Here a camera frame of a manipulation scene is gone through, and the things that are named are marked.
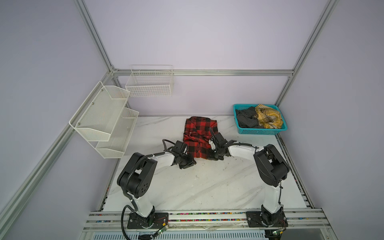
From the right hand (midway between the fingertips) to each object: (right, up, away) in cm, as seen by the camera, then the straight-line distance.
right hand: (205, 157), depth 95 cm
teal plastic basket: (+38, +17, +9) cm, 42 cm away
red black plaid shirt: (-6, +14, +6) cm, 16 cm away
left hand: (-7, -4, -3) cm, 9 cm away
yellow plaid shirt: (+45, +27, +9) cm, 53 cm away
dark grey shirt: (+32, +27, +13) cm, 44 cm away
